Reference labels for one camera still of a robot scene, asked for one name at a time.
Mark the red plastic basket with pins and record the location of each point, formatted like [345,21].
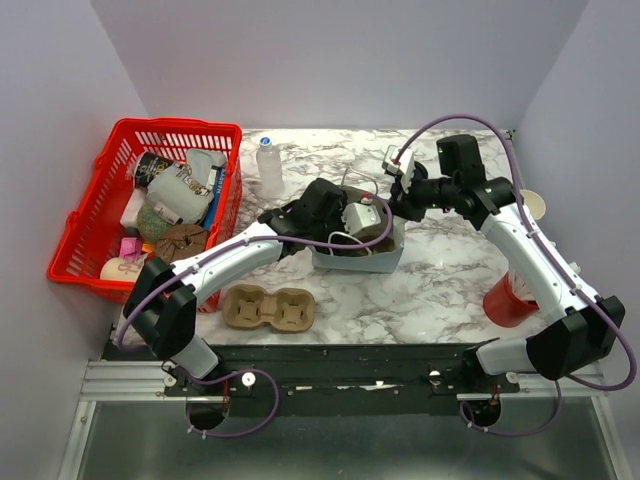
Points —
[93,232]

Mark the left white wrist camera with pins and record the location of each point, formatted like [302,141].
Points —
[362,219]

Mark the red cup holder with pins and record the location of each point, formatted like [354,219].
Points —
[504,308]

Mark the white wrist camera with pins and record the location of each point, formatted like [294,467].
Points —
[362,219]
[400,166]

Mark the blue flat package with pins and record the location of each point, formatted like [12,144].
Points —
[218,176]

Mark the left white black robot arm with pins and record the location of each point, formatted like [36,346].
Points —
[165,298]

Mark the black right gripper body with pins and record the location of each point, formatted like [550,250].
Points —
[414,201]

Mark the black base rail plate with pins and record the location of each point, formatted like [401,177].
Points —
[344,380]

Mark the light blue paper bag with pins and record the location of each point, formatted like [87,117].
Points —
[383,257]

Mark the grey crumpled bag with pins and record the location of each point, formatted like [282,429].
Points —
[205,165]

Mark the pink small box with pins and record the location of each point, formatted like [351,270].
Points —
[130,248]

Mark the brown round package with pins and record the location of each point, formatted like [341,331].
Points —
[181,242]

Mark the stack of green paper cups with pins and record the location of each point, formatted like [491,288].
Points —
[535,203]

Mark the stack of black lids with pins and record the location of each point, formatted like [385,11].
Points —
[420,172]

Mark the beige round bun toy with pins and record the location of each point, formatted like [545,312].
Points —
[121,270]

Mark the brown pulp cup carrier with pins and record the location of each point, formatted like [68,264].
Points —
[287,310]

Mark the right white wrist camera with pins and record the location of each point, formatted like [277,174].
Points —
[400,166]

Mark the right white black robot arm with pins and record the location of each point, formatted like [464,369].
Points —
[580,323]

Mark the green round pouch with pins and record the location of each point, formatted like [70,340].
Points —
[150,225]

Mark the black snack can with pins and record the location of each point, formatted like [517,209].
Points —
[149,165]

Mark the grey printed pouch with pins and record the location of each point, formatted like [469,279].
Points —
[177,197]

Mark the clear plastic water bottle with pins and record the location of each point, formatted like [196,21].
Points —
[269,165]

